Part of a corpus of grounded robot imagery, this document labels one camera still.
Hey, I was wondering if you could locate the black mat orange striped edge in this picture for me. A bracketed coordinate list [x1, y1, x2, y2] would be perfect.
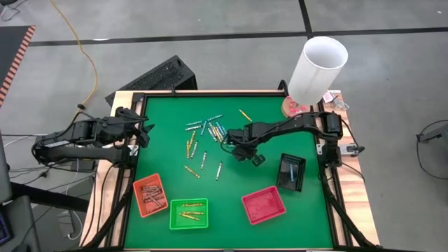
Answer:
[0, 24, 37, 106]

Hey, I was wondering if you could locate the white cylindrical lamp shade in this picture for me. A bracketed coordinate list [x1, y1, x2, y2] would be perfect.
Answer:
[286, 35, 349, 106]

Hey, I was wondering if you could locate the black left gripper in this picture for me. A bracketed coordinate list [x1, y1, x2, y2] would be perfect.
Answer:
[92, 116, 156, 148]

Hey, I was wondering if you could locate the orange plastic basket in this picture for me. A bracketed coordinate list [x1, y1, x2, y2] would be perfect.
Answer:
[132, 172, 169, 218]

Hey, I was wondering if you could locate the black plastic basket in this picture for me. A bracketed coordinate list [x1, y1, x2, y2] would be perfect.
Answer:
[276, 153, 307, 193]

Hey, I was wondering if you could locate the red plastic basket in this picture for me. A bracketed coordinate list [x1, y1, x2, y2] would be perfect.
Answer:
[241, 185, 287, 225]

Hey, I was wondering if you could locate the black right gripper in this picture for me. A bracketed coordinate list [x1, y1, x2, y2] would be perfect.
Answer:
[226, 127, 267, 168]

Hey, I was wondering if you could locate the green table mat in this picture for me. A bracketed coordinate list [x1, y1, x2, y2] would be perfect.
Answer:
[124, 96, 333, 249]

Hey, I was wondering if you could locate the green plastic basket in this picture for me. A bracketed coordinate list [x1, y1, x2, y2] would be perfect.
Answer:
[169, 197, 209, 231]

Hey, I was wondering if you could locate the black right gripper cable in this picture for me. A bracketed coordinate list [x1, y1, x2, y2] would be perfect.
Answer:
[219, 138, 235, 157]

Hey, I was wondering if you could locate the clear plastic bag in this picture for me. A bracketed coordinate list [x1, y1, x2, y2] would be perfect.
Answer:
[330, 96, 351, 112]

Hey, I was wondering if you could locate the black metal floor beam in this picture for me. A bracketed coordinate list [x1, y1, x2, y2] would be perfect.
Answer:
[10, 181, 90, 213]

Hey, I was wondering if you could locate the silver metal bracket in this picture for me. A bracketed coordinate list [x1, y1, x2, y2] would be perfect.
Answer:
[338, 143, 365, 157]

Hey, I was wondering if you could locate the yellow extension cable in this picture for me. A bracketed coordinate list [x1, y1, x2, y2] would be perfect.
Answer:
[50, 0, 99, 134]

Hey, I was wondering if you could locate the round wooden lamp base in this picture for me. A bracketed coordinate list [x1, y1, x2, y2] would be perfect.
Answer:
[281, 94, 312, 119]

